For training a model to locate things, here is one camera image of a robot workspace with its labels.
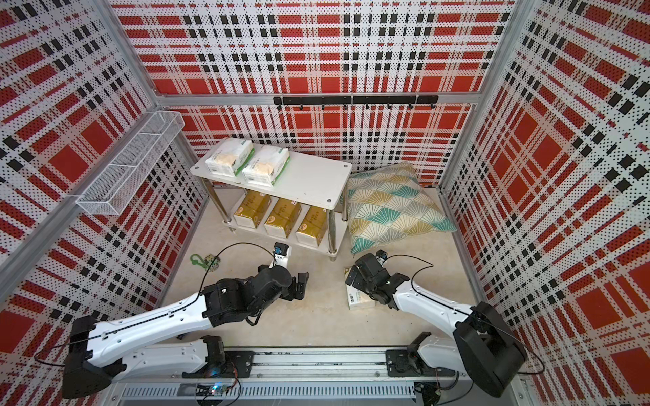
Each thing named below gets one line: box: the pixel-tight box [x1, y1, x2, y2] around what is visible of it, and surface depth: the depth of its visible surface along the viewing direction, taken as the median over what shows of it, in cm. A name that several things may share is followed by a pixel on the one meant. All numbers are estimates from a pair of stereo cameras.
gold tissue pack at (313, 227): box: [295, 205, 328, 248], surface depth 92 cm
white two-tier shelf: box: [191, 143, 353, 262], surface depth 79 cm
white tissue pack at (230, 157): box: [204, 137, 256, 178], surface depth 78 cm
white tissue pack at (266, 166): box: [242, 145, 291, 188], surface depth 75 cm
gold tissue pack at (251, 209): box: [233, 189, 272, 230], surface depth 99 cm
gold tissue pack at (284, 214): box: [264, 197, 303, 239], surface depth 96 cm
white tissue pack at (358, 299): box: [344, 281, 376, 310], surface depth 84 cm
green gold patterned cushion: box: [347, 162, 458, 255], surface depth 95 cm
